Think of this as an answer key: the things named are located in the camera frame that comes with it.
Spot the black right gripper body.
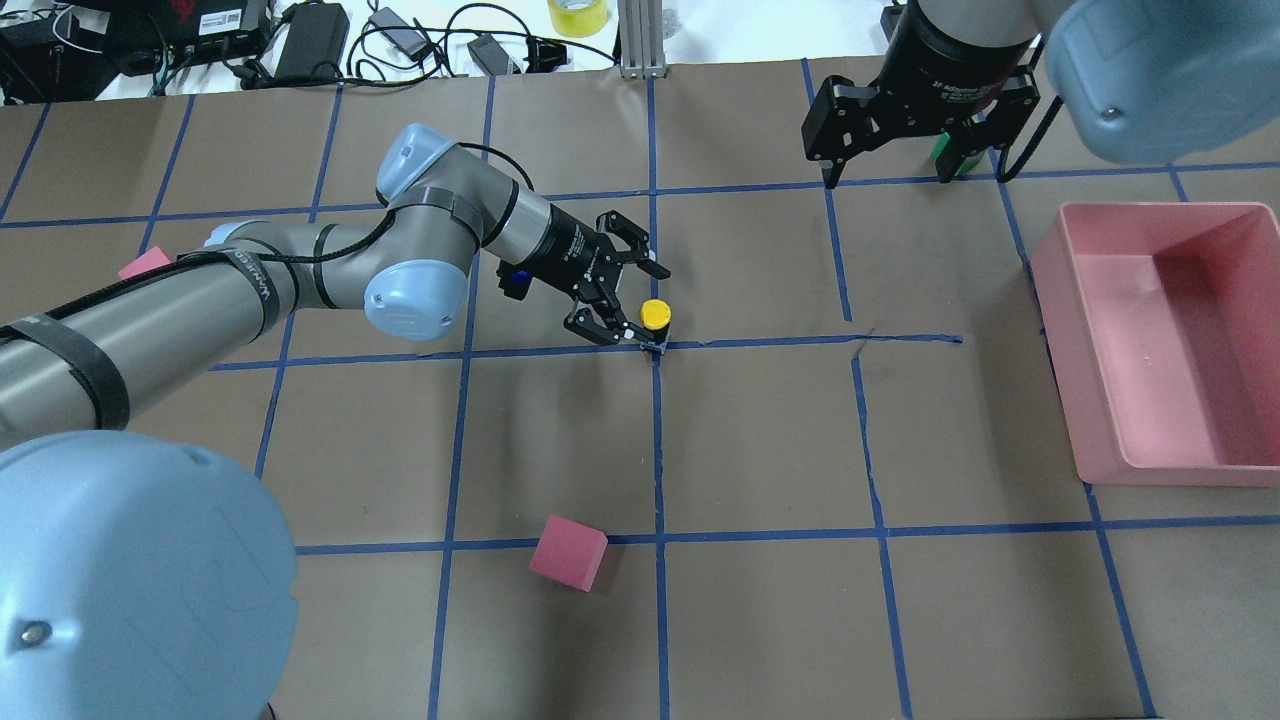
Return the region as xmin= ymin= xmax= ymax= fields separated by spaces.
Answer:
xmin=803 ymin=1 xmax=1041 ymax=160

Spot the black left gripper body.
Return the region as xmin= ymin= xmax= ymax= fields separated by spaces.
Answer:
xmin=520 ymin=205 xmax=626 ymax=315

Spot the yellow push button switch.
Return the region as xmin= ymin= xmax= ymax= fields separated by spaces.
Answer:
xmin=635 ymin=299 xmax=673 ymax=357

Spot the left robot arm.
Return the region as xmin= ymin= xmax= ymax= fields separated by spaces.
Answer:
xmin=3 ymin=124 xmax=669 ymax=719

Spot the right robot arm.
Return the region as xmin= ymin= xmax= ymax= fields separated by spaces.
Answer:
xmin=801 ymin=1 xmax=1279 ymax=188

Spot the green cube far corner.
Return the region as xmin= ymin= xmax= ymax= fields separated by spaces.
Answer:
xmin=931 ymin=135 xmax=983 ymax=183

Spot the yellow tape roll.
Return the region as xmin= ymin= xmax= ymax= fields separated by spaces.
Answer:
xmin=547 ymin=0 xmax=611 ymax=38

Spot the pink cube near base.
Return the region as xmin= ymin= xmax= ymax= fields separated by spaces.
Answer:
xmin=529 ymin=515 xmax=609 ymax=593

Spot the pink plastic bin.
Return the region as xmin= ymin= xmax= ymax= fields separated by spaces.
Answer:
xmin=1030 ymin=202 xmax=1279 ymax=487

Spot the black power adapter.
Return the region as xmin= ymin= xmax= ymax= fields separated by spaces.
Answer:
xmin=274 ymin=1 xmax=349 ymax=83

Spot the pink cube far side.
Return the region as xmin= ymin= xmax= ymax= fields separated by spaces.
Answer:
xmin=116 ymin=247 xmax=175 ymax=281

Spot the aluminium frame post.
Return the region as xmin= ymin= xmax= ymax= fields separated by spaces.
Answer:
xmin=616 ymin=1 xmax=669 ymax=81

